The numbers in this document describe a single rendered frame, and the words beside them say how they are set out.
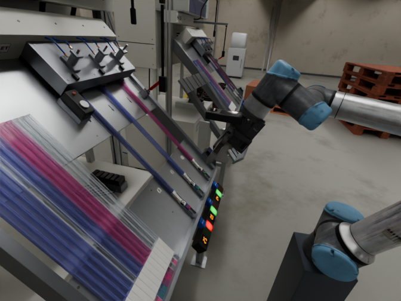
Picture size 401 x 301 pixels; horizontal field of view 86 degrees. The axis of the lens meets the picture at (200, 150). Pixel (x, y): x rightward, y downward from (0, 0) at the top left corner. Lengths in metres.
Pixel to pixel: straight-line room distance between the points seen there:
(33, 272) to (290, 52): 10.82
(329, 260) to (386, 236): 0.16
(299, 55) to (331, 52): 1.27
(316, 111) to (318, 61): 10.68
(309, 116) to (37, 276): 0.64
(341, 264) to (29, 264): 0.71
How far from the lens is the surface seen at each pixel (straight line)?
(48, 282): 0.49
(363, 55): 11.89
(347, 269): 0.77
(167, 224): 0.67
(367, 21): 11.79
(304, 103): 0.60
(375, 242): 0.74
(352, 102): 0.73
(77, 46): 0.83
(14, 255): 0.49
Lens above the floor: 1.26
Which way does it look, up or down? 28 degrees down
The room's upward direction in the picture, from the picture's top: 5 degrees clockwise
